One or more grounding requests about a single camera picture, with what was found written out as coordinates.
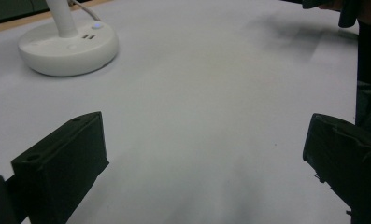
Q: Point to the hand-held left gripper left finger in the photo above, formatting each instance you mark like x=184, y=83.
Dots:
x=61, y=161

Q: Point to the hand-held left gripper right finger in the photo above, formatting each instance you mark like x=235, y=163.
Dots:
x=345, y=155

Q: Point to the white round lamp base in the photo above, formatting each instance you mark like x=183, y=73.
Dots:
x=68, y=46

